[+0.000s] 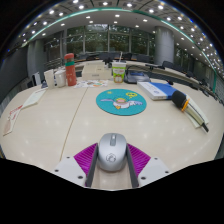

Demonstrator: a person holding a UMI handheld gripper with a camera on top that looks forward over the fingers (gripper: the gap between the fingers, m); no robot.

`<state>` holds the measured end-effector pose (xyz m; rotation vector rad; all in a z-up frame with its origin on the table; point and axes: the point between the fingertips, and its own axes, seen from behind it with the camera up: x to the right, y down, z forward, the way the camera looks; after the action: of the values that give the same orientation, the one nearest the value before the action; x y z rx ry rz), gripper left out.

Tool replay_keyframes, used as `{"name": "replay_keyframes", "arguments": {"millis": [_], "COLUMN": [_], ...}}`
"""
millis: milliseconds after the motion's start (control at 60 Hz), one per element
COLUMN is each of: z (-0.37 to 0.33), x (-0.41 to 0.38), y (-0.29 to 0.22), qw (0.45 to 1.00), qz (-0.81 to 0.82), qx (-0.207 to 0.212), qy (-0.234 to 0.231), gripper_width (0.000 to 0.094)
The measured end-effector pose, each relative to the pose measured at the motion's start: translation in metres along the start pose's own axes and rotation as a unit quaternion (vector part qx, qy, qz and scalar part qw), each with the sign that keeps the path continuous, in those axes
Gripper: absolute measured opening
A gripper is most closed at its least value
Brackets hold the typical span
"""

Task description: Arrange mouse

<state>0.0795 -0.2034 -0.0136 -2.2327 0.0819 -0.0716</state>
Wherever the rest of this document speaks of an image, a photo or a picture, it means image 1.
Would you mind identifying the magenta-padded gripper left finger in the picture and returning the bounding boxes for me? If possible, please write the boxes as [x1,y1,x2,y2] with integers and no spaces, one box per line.
[53,143,100,188]

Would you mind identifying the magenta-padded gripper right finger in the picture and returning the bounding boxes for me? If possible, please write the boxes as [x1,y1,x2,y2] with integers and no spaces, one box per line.
[125,143,172,188]

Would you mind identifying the silver computer mouse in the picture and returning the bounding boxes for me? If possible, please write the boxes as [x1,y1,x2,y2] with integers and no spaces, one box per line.
[97,132,128,173]

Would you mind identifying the round teal mouse pad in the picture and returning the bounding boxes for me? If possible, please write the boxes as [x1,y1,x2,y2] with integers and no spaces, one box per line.
[95,88,148,117]

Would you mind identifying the blue and white book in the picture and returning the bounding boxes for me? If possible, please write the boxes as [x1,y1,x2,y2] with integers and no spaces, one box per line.
[136,81,178,101]

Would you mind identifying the black handheld microphone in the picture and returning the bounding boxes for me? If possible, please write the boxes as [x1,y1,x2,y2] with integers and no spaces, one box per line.
[171,89,210,133]

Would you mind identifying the colourful sticker sheet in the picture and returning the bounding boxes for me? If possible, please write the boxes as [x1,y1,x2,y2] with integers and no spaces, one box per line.
[74,79,109,89]

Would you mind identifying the white paper sheet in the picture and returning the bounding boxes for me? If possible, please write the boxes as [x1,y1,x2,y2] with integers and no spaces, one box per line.
[186,96,210,129]

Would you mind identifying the white booklet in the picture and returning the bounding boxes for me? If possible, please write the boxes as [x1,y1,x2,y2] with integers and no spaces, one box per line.
[20,87,48,110]

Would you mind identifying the grey desktop conference unit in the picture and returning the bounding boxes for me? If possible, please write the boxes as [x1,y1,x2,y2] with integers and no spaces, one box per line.
[123,69,152,84]

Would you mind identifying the red and white leaflet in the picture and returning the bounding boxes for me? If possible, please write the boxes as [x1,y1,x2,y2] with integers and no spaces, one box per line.
[2,104,24,137]

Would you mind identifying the red bottle with green band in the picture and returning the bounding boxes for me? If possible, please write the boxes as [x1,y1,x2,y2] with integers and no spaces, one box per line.
[63,52,78,87]

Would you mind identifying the beige cardboard box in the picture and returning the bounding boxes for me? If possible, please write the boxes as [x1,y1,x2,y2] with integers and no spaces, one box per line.
[81,63,114,81]

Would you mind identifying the white paper cup with straw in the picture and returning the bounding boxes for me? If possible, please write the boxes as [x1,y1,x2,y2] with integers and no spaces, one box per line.
[111,51,128,84]

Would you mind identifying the long curved wooden desk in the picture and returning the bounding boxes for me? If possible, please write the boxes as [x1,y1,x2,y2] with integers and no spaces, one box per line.
[76,58,223,104]

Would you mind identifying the dark office chairs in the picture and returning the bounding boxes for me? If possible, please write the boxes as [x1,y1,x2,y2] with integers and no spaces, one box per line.
[76,51,211,88]

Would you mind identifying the ceiling lights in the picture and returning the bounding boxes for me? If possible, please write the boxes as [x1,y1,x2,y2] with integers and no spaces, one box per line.
[19,0,224,73]

